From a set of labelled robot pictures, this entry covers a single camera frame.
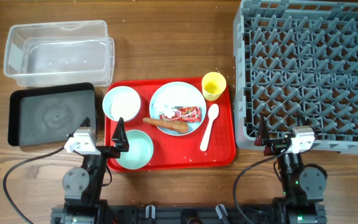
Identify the orange carrot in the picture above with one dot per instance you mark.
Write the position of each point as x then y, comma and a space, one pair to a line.
178, 126

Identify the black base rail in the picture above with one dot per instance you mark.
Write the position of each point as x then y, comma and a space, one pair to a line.
185, 214

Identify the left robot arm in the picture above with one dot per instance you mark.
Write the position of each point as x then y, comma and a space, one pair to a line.
82, 185

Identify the white tissue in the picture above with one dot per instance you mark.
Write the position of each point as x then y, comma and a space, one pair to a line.
163, 109

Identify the black plastic tray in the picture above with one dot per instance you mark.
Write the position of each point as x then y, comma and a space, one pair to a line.
49, 114

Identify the clear plastic bin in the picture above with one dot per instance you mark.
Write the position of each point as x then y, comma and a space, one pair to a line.
60, 53

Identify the yellow plastic cup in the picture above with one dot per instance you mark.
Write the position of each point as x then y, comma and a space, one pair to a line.
213, 85

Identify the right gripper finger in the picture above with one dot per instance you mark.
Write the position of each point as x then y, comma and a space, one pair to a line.
262, 138
301, 121

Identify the white plastic spoon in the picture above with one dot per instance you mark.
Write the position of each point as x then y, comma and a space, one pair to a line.
213, 113

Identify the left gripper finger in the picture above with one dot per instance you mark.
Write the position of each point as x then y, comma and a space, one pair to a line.
86, 123
119, 137

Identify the red snack wrapper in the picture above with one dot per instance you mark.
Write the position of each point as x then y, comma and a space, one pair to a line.
188, 114

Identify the blue bowl with rice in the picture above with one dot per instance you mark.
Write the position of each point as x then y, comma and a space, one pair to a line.
121, 102

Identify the grey dishwasher rack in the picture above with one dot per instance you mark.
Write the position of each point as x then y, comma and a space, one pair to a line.
297, 60

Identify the light blue plate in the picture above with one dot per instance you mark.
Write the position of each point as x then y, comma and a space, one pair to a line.
176, 94

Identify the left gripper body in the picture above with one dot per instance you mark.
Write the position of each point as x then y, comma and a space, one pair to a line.
109, 152

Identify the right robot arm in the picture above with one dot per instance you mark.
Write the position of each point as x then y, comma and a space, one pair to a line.
303, 184

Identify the red serving tray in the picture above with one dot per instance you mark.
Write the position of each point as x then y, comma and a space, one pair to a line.
174, 151

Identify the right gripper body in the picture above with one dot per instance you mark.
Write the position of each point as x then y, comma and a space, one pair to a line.
276, 146

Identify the light green bowl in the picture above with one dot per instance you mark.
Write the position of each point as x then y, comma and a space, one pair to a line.
141, 149

